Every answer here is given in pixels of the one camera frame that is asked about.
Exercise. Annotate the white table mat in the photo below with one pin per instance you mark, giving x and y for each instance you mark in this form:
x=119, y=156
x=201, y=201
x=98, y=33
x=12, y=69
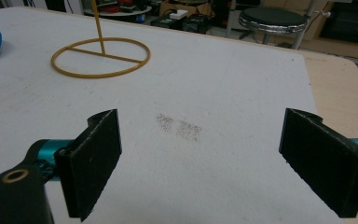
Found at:
x=167, y=109

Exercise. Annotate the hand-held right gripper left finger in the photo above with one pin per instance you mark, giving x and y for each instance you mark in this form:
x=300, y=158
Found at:
x=88, y=165

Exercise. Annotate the white power adapter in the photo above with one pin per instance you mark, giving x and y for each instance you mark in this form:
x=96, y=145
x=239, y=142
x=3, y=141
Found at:
x=178, y=14

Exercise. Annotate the black equipment box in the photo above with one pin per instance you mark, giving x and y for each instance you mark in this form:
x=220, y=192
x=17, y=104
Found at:
x=195, y=23

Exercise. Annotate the cardboard box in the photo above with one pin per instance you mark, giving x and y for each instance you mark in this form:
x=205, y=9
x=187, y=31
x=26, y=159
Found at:
x=183, y=7

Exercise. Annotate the round black stool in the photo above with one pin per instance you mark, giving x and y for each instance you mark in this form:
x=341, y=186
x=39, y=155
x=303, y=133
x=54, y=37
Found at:
x=272, y=20

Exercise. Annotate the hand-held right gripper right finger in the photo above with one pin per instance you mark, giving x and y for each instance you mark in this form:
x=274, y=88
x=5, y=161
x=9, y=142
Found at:
x=326, y=161

